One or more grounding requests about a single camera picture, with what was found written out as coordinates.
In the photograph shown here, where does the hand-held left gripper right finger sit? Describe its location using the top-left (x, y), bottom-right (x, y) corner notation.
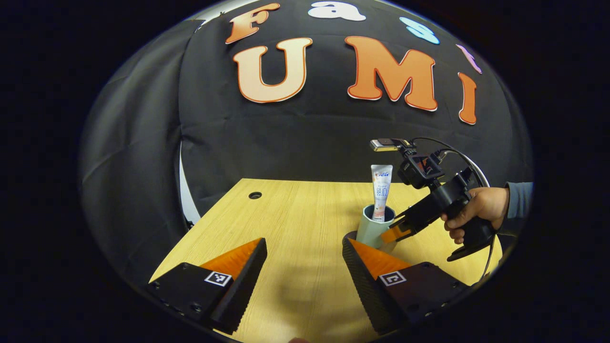
top-left (342, 237), bottom-right (470, 335)

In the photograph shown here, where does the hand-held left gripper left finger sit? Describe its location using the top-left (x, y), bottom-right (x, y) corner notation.
top-left (145, 237), bottom-right (268, 335)

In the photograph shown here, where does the pale green cup wooden handle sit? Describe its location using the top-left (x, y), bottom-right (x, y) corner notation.
top-left (356, 204), bottom-right (397, 253)

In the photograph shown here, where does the white toothpaste tube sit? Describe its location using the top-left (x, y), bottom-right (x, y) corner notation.
top-left (371, 164), bottom-right (394, 223)

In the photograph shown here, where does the wooden desktop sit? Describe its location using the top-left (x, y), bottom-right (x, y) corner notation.
top-left (149, 178), bottom-right (503, 343)

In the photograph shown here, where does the black backdrop cloth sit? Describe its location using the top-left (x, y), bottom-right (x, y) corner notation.
top-left (79, 0), bottom-right (534, 286)

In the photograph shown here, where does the black cable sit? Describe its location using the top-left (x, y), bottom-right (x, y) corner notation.
top-left (411, 137), bottom-right (498, 282)

